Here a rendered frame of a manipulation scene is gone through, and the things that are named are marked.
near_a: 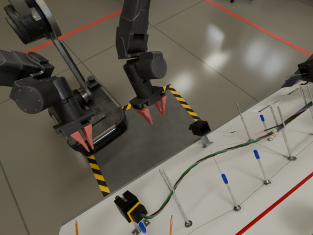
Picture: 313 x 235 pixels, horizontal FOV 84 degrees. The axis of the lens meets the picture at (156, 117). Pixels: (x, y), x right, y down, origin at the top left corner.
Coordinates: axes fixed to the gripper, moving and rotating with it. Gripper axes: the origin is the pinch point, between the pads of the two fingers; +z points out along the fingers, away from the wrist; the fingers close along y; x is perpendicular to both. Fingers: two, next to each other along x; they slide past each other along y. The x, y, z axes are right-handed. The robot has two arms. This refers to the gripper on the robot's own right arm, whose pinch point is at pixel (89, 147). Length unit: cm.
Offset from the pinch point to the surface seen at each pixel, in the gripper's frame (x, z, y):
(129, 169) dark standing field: 88, 66, 30
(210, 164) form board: -15.6, 20.0, 27.3
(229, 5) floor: 135, -48, 313
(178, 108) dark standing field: 92, 44, 107
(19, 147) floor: 159, 18, -38
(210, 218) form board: -28.1, 17.7, 11.1
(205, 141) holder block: -4.9, 20.6, 38.2
